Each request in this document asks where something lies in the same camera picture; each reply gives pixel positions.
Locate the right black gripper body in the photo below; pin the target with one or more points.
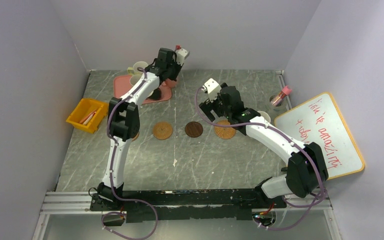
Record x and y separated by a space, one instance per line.
222 110

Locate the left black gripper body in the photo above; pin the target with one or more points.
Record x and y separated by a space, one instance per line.
174 69

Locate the pink mug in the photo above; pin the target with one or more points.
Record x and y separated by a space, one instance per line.
265 115
170 83

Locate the woven coaster light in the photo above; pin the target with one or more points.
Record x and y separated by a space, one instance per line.
223 131

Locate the woven coaster tan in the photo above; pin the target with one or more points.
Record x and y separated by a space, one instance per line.
162 130

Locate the light wooden coaster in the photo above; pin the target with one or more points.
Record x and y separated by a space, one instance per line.
136 136

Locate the black mug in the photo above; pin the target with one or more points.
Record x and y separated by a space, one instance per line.
156 95

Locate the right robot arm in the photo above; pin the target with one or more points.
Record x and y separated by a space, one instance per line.
305 164

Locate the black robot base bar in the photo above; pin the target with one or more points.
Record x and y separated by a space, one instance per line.
148 205

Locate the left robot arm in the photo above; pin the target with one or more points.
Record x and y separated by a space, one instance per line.
123 121

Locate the dark brown wooden coaster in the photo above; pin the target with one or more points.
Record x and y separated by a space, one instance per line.
193 129

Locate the green mug back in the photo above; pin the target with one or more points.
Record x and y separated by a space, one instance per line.
133 70

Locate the green mug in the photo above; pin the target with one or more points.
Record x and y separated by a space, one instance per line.
134 79
133 70

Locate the green mug front middle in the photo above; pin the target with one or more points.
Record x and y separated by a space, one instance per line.
134 79

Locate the pink serving tray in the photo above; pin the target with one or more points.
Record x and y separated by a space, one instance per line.
121 86

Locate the glass jar with markers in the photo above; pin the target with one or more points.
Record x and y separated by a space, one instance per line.
278 99

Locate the yellow plastic bin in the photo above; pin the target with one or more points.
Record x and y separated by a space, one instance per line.
83 108

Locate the markers in yellow bin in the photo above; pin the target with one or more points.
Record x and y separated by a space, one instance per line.
86 119

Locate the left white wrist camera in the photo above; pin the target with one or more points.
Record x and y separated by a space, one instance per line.
181 55

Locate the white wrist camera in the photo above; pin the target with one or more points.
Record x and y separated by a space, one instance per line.
212 88
181 55

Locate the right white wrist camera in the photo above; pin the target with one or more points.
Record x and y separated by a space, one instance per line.
212 88

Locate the whiteboard with yellow frame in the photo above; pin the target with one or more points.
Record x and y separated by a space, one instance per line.
319 120

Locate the aluminium rail frame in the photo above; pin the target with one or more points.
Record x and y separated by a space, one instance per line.
78 203

